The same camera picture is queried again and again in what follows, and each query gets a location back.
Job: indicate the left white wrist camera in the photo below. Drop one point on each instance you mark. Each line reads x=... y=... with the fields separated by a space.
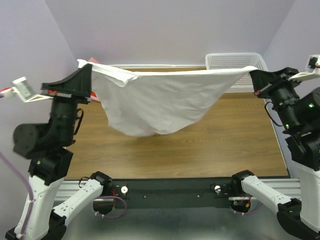
x=21 y=88

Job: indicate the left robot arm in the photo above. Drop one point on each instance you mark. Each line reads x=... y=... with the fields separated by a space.
x=46 y=146

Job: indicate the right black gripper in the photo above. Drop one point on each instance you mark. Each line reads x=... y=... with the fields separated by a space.
x=260 y=79

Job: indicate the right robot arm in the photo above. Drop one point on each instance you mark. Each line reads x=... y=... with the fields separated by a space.
x=300 y=117

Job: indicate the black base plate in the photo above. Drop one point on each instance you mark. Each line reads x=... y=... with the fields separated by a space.
x=166 y=193

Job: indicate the white t shirt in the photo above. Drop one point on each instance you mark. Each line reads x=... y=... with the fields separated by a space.
x=141 y=104

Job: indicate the light pink folded shirt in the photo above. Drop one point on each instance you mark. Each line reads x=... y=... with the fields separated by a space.
x=93 y=94

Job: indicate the white plastic basket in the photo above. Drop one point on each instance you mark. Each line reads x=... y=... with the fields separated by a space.
x=236 y=60

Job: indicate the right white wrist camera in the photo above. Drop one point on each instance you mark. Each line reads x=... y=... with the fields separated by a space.
x=312 y=70

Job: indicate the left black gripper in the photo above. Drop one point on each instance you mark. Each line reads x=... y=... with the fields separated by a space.
x=76 y=87

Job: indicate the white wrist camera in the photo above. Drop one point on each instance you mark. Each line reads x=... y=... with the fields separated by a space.
x=312 y=70
x=21 y=88

